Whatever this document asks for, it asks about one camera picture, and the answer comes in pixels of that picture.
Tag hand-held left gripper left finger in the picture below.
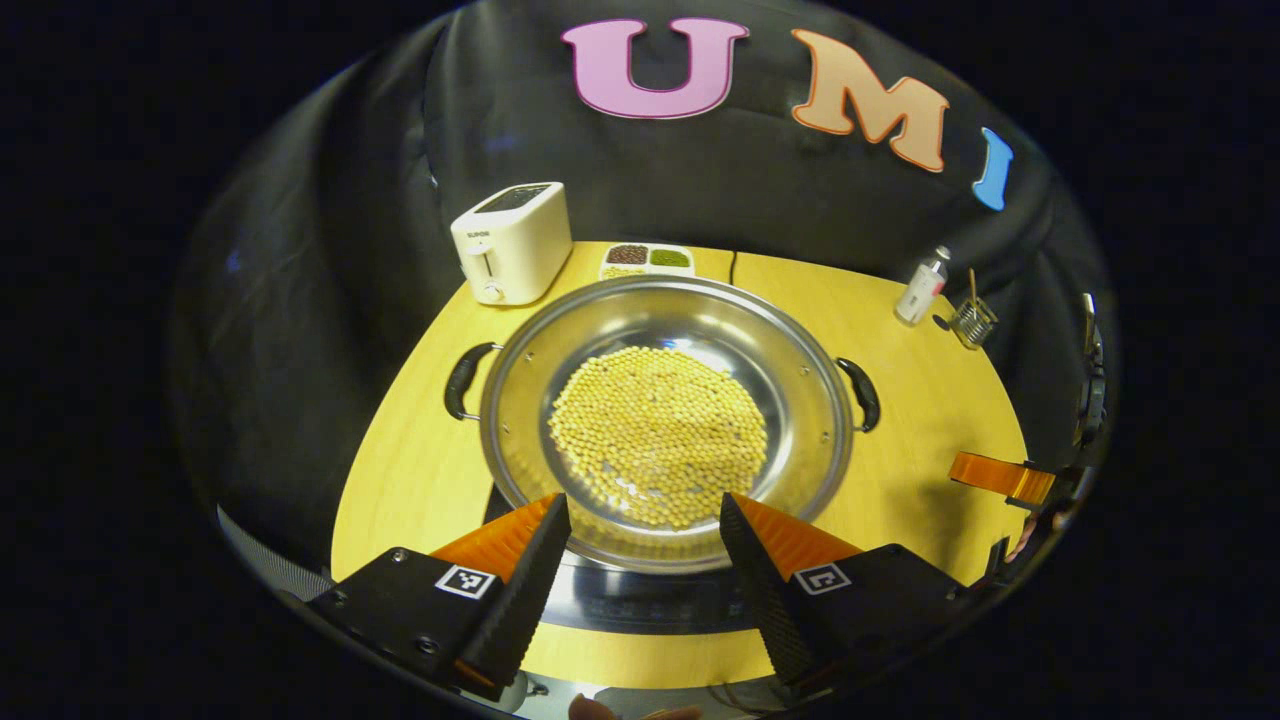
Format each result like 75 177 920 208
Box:
308 492 573 701

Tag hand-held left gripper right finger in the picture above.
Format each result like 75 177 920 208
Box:
718 491 966 696

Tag small clear bottle white label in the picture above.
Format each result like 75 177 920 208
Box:
893 246 952 328

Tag grey ribbed hose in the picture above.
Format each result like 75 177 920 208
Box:
217 505 336 601

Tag black induction cooktop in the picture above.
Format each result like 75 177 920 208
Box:
484 486 776 637

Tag small wire mesh holder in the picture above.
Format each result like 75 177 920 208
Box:
948 296 1000 351

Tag steel pot with black handles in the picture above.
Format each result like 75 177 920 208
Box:
443 275 882 574

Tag black backdrop cloth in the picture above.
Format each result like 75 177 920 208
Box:
168 0 1118 591

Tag white toaster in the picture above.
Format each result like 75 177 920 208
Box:
449 181 575 307

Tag white divided dish with beans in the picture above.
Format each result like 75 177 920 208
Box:
598 243 696 282

